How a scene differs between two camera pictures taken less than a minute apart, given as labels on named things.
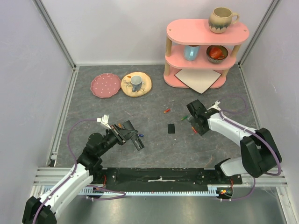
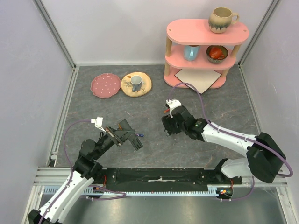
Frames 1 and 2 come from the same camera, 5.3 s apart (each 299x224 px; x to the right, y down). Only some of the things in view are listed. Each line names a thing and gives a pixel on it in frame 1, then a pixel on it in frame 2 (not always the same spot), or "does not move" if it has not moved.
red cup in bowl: [216, 52] does not move
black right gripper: [198, 119] → [169, 123]
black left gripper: [122, 135] does not move
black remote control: [137, 142] does not move
